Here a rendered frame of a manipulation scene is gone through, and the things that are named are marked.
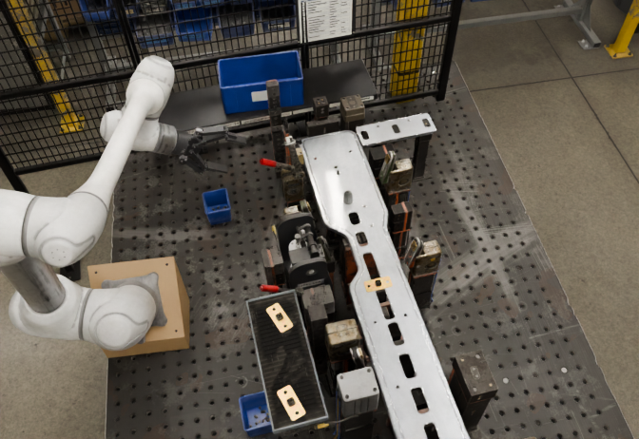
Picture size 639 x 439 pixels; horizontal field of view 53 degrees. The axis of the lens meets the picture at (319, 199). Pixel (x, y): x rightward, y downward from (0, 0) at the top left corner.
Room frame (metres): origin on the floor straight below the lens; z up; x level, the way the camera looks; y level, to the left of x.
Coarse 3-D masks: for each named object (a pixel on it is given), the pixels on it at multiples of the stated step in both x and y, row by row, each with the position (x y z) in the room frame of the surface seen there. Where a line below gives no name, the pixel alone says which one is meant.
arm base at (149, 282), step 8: (152, 272) 1.09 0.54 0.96; (104, 280) 1.07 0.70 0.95; (112, 280) 1.07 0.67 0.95; (120, 280) 1.07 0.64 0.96; (128, 280) 1.06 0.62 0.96; (136, 280) 1.06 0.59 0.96; (144, 280) 1.06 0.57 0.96; (152, 280) 1.07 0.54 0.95; (104, 288) 1.05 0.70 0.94; (112, 288) 1.04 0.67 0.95; (144, 288) 1.03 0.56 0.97; (152, 288) 1.05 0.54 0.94; (160, 296) 1.03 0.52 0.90; (160, 304) 1.01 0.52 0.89; (160, 312) 0.99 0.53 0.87; (160, 320) 0.98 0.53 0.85; (144, 336) 0.93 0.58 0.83
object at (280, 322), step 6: (276, 306) 0.84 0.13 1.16; (270, 312) 0.83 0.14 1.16; (276, 312) 0.83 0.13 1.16; (282, 312) 0.83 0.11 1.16; (276, 318) 0.81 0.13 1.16; (282, 318) 0.81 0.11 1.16; (288, 318) 0.81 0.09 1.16; (276, 324) 0.79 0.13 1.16; (282, 324) 0.79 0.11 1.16; (288, 324) 0.79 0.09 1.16; (282, 330) 0.77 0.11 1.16
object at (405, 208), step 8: (392, 208) 1.30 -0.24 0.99; (400, 208) 1.30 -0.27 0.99; (408, 208) 1.30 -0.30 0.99; (392, 216) 1.29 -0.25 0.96; (400, 216) 1.28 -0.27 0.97; (408, 216) 1.28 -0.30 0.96; (392, 224) 1.28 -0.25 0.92; (400, 224) 1.28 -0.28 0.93; (408, 224) 1.28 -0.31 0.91; (392, 232) 1.28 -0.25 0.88; (400, 232) 1.28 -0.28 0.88; (408, 232) 1.30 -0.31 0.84; (392, 240) 1.28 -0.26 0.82; (400, 240) 1.28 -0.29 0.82; (400, 248) 1.28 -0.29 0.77; (400, 256) 1.28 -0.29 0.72
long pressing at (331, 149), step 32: (320, 160) 1.52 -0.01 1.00; (352, 160) 1.51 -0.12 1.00; (320, 192) 1.37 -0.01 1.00; (352, 192) 1.37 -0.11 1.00; (352, 224) 1.23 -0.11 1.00; (384, 224) 1.23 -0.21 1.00; (384, 256) 1.10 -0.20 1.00; (352, 288) 0.99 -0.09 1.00; (384, 320) 0.87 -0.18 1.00; (416, 320) 0.87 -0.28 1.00; (384, 352) 0.78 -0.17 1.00; (416, 352) 0.77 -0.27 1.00; (384, 384) 0.68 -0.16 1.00; (416, 384) 0.68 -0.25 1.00; (448, 384) 0.68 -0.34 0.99; (416, 416) 0.59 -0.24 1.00; (448, 416) 0.59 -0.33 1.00
